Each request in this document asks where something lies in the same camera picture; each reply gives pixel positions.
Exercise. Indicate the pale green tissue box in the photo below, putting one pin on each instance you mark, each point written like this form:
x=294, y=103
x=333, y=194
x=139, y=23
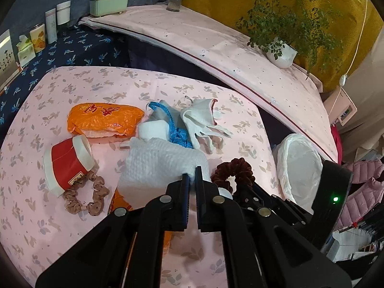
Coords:
x=108, y=4

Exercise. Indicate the light brown dotted scrunchie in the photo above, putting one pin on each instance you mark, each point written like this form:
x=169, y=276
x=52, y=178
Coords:
x=96, y=198

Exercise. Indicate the white bin liner bag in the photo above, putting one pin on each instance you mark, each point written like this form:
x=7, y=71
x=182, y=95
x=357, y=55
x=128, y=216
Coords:
x=300, y=168

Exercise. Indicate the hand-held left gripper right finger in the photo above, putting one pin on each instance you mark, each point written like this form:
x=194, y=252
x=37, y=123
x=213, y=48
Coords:
x=198, y=192

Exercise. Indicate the orange snack packet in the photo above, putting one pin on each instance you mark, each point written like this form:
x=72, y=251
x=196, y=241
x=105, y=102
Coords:
x=120, y=199

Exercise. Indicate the potted green plant white pot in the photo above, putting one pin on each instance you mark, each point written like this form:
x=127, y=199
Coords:
x=282, y=52

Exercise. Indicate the pink down jacket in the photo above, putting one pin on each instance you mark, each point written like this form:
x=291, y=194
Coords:
x=366, y=192

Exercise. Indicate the white floral card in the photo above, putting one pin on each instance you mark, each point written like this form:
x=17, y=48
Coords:
x=6, y=54

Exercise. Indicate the floral tin can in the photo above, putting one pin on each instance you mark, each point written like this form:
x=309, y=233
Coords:
x=38, y=39

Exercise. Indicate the white knit gloves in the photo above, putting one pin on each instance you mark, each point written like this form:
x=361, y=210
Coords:
x=199, y=117

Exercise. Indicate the dark red velvet scrunchie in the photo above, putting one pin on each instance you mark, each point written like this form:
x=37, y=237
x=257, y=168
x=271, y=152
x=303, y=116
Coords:
x=237, y=168

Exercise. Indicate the navy floral cloth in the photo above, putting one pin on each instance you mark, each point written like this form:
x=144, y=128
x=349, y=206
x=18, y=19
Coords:
x=75, y=51

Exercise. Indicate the pale pink cloth red stripe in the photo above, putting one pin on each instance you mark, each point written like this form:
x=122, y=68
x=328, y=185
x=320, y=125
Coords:
x=210, y=42

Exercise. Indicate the mustard yellow cloth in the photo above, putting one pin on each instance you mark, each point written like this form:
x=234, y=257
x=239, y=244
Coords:
x=339, y=6

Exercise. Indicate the wide white cosmetic bottle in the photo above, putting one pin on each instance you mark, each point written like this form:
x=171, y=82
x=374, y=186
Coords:
x=63, y=13

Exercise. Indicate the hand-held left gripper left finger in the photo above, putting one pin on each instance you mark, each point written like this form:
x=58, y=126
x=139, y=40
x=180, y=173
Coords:
x=186, y=190

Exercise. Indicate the white tissue wad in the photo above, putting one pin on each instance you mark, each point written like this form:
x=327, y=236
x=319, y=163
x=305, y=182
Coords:
x=153, y=129

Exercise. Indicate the pale green tissue pack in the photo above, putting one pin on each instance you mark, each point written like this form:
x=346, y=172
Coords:
x=25, y=51

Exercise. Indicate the red paper cup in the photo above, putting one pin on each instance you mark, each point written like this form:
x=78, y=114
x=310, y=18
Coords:
x=67, y=163

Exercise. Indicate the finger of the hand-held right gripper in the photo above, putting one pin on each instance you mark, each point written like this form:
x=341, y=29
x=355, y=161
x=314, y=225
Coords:
x=258, y=193

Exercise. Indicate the orange plastic bag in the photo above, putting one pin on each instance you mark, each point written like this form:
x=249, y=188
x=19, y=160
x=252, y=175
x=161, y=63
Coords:
x=102, y=117

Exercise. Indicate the white paper towel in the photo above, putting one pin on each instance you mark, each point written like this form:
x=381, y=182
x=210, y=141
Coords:
x=156, y=162

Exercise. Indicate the pink box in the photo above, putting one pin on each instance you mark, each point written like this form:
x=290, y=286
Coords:
x=340, y=105

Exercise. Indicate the beige curtain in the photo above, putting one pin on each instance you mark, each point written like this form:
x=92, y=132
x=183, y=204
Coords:
x=369, y=96

